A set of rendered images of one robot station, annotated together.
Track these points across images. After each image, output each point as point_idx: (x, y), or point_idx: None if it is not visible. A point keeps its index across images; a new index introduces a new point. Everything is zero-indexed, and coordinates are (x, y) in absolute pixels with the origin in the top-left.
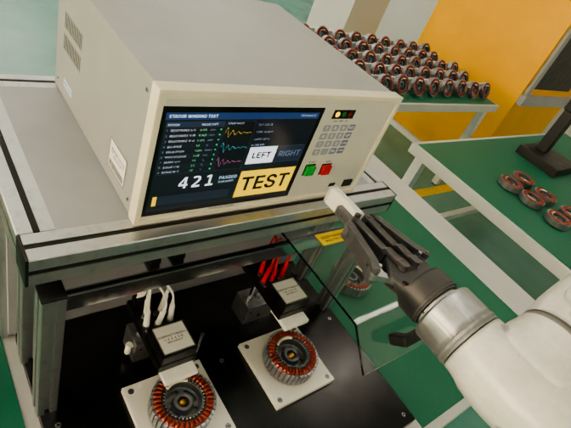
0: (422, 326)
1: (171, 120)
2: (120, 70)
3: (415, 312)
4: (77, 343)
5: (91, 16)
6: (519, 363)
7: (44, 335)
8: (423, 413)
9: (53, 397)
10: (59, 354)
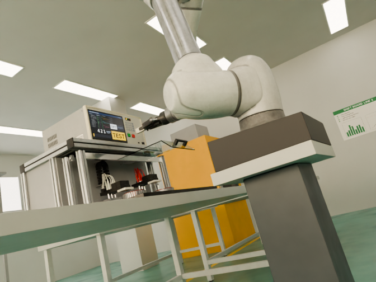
0: (165, 114)
1: (89, 112)
2: (72, 120)
3: (163, 116)
4: None
5: (58, 125)
6: None
7: (82, 163)
8: None
9: (92, 201)
10: (88, 175)
